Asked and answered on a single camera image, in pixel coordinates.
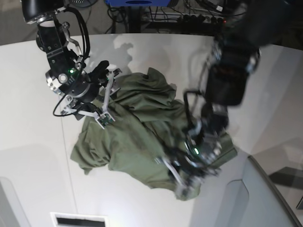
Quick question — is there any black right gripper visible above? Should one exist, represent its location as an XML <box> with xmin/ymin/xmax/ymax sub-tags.
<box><xmin>60</xmin><ymin>60</ymin><xmax>110</xmax><ymax>103</ymax></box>

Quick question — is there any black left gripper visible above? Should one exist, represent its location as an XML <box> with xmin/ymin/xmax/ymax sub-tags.
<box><xmin>165</xmin><ymin>132</ymin><xmax>227</xmax><ymax>168</ymax></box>

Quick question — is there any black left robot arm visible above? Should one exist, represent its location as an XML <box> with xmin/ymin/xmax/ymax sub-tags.
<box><xmin>160</xmin><ymin>0</ymin><xmax>303</xmax><ymax>186</ymax></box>

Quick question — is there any green t-shirt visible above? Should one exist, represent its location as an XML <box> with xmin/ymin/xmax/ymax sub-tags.
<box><xmin>71</xmin><ymin>68</ymin><xmax>186</xmax><ymax>192</ymax></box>

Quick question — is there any blue bin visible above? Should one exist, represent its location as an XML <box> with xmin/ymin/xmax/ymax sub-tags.
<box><xmin>105</xmin><ymin>0</ymin><xmax>179</xmax><ymax>7</ymax></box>

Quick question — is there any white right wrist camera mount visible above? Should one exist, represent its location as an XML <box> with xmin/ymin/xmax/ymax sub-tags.
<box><xmin>60</xmin><ymin>68</ymin><xmax>122</xmax><ymax>129</ymax></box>

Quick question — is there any white vent panel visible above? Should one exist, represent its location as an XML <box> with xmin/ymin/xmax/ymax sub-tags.
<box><xmin>50</xmin><ymin>212</ymin><xmax>110</xmax><ymax>227</ymax></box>

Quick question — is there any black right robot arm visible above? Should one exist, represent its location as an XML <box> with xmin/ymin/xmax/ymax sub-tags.
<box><xmin>21</xmin><ymin>0</ymin><xmax>100</xmax><ymax>103</ymax></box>

